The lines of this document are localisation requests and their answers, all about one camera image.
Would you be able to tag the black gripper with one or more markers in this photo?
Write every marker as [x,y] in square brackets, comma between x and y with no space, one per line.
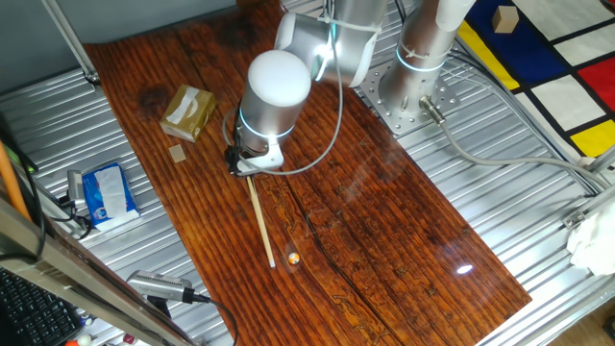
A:
[231,161]

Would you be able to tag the wooden pool cue stick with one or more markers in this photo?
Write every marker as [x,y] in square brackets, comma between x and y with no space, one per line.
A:
[260,221]

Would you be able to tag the orange striped pool ball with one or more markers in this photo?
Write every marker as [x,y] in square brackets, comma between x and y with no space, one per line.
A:
[293,259]

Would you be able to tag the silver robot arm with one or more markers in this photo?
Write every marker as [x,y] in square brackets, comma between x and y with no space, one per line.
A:
[274,106]

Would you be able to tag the blue pool ball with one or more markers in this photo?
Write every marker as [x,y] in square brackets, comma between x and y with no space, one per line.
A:
[86,318]

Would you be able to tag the white pool ball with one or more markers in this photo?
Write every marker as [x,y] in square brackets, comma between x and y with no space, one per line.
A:
[84,340]

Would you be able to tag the small pale wooden cube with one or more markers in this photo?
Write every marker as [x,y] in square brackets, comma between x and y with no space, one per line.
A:
[177,154]

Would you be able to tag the gold tissue box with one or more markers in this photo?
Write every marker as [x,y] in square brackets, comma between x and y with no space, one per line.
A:
[192,117]

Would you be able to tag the blue tissue box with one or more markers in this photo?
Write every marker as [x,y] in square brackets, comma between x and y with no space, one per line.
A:
[93,192]

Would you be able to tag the slanted metal pole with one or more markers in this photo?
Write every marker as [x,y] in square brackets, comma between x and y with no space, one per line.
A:
[67,41]

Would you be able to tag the orange pole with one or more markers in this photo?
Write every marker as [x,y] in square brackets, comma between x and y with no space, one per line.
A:
[9,182]

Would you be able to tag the black keyboard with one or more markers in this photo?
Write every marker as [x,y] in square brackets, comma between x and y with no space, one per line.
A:
[33,312]

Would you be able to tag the brown wooden cube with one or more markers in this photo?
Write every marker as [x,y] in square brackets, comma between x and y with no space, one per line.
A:
[504,20]

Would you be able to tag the colourful checkered cloth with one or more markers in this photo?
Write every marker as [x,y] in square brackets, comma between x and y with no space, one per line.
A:
[567,53]

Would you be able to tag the white crumpled cloth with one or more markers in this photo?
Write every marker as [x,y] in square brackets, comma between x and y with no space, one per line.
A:
[593,245]

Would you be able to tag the silver camera with black plug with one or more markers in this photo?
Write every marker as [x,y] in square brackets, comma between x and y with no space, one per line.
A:
[158,286]

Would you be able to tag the small silver camera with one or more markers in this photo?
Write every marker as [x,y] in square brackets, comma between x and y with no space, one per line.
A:
[76,185]

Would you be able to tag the black camera stand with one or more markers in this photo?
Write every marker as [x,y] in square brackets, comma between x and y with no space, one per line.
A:
[158,306]

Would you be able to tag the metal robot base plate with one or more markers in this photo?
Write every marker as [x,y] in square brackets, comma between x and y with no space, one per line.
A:
[408,122]

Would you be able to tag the steel frame beam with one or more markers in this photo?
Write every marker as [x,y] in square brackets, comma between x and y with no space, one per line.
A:
[72,259]

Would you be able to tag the aluminium frame profile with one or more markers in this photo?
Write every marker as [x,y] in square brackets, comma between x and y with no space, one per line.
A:
[591,206]

